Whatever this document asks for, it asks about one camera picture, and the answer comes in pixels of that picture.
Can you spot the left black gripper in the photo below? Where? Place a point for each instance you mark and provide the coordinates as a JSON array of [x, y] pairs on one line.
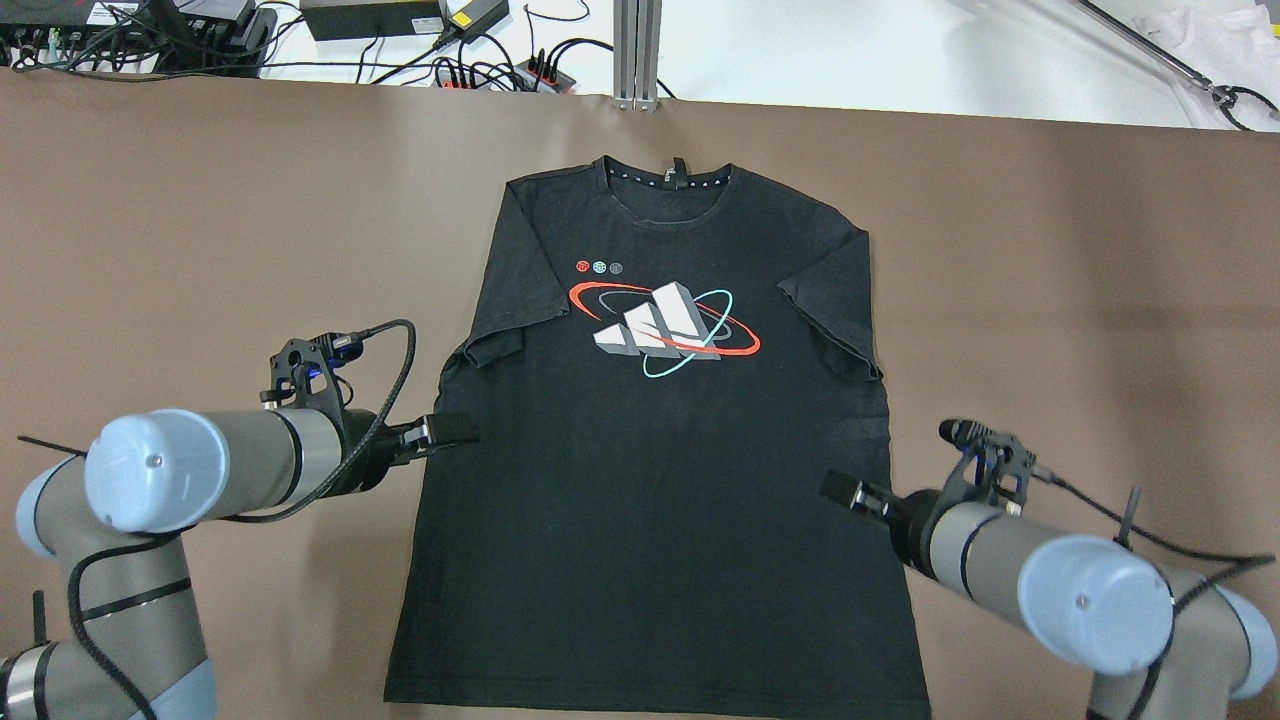
[[362, 455]]

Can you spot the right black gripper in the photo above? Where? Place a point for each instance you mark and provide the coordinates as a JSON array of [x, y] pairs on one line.
[[908, 522]]

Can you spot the black printed t-shirt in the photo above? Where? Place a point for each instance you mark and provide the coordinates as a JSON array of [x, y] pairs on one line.
[[661, 373]]

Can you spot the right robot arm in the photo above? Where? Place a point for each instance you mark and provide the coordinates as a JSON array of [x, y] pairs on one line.
[[1161, 643]]

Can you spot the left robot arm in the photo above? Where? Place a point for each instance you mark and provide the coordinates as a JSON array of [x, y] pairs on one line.
[[113, 520]]

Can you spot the red power strip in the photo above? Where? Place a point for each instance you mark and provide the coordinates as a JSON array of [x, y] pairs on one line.
[[481, 75]]

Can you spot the black power adapter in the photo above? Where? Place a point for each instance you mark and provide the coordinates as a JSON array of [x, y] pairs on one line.
[[340, 20]]

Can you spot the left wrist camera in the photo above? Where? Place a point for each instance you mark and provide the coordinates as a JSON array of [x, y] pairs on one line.
[[303, 375]]

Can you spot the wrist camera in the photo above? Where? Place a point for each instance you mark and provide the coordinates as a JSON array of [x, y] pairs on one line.
[[303, 375], [994, 469]]

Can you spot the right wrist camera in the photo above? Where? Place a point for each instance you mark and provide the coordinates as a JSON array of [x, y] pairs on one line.
[[994, 469]]

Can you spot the aluminium frame post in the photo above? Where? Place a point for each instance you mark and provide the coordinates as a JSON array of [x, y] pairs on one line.
[[636, 33]]

